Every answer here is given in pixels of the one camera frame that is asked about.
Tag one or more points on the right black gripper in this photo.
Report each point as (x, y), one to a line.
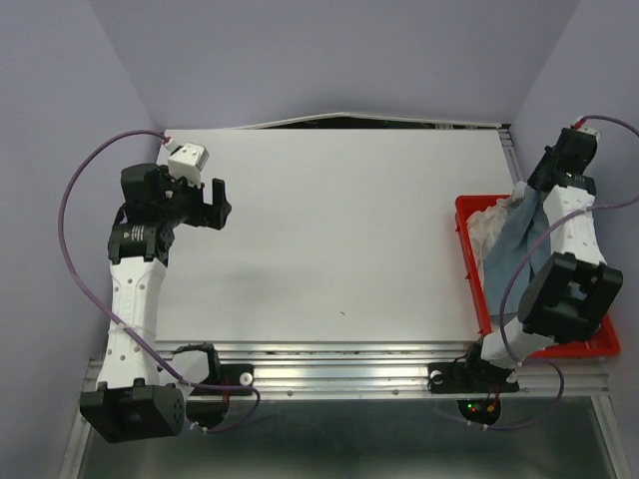
(547, 156)

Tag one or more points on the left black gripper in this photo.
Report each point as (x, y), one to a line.
(207, 215)

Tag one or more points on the light blue denim skirt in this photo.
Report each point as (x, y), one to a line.
(523, 227)

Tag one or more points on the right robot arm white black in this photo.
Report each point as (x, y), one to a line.
(544, 279)

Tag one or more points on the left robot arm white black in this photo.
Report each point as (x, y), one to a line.
(135, 397)

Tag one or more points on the white skirt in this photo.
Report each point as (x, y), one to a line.
(485, 226)

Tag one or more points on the red plastic tray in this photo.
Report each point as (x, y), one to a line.
(604, 343)

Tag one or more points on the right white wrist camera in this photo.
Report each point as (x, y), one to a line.
(580, 125)

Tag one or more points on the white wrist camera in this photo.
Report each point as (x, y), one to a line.
(580, 125)
(187, 162)

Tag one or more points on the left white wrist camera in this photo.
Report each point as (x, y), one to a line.
(187, 162)

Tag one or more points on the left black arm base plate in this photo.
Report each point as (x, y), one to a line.
(200, 363)

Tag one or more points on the aluminium extrusion frame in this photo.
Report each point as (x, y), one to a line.
(361, 409)

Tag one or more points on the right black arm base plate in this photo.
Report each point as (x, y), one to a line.
(459, 377)

